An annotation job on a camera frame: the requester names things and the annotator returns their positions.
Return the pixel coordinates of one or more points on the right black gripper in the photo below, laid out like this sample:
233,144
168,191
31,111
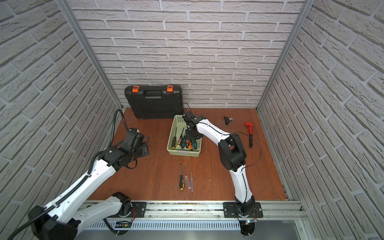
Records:
190,137

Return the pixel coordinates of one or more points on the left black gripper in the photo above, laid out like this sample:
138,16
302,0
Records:
143,150

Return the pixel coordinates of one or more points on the green black large screwdriver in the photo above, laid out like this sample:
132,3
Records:
194,144

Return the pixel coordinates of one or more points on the black yellow dotted screwdriver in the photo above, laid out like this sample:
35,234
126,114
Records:
173,145

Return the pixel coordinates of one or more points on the clear handle screwdriver small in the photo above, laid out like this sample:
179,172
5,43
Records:
192,182

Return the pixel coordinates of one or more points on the yellow black short screwdriver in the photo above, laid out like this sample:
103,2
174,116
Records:
181,179

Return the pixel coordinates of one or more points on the clear handle screwdriver large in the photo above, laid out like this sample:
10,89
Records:
186,178

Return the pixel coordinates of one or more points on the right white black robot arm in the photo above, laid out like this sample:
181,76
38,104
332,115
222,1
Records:
232,156

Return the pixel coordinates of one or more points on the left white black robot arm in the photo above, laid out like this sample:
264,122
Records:
61,219

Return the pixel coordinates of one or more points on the light green plastic bin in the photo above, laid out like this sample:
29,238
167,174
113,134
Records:
179,123

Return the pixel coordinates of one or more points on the small black metal clamp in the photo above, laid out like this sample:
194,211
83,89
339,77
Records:
228,120

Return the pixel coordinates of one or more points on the black plastic tool case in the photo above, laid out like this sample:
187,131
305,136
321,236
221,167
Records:
155,102

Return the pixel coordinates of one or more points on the red pipe wrench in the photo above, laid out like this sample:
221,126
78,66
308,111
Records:
249,126

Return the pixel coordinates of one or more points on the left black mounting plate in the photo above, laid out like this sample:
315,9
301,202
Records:
138,208

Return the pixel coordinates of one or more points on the black mounting plate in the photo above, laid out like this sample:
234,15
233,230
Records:
232,211
138,208

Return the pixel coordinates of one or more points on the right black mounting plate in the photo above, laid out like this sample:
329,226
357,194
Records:
232,211

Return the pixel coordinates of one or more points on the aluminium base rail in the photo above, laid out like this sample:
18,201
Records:
213,210

